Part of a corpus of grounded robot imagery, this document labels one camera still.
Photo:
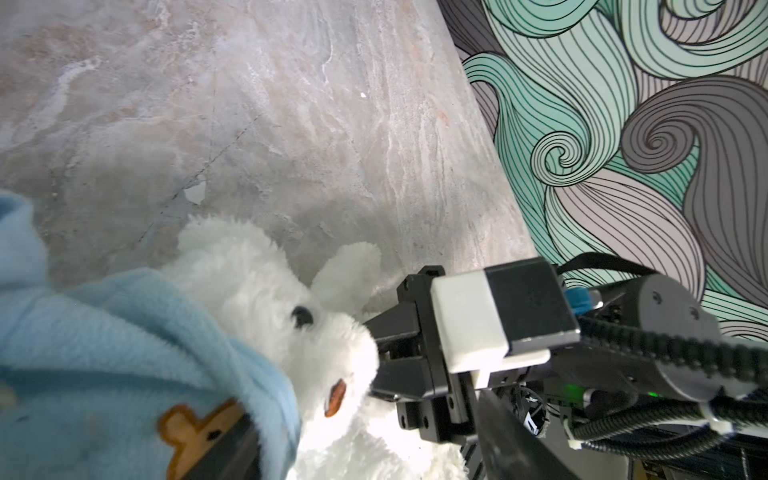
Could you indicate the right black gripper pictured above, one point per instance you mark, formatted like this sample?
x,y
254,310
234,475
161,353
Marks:
x,y
648,355

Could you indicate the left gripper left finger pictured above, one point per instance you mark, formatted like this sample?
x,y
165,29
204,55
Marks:
x,y
235,455

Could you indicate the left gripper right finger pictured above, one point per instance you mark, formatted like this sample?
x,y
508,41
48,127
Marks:
x,y
509,450

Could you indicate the white teddy bear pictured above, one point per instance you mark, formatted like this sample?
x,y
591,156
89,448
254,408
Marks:
x,y
315,334

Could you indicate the light blue teddy hoodie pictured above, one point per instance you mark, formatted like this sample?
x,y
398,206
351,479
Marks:
x,y
122,378

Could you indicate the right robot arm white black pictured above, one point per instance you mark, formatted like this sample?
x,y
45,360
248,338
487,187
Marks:
x,y
652,444

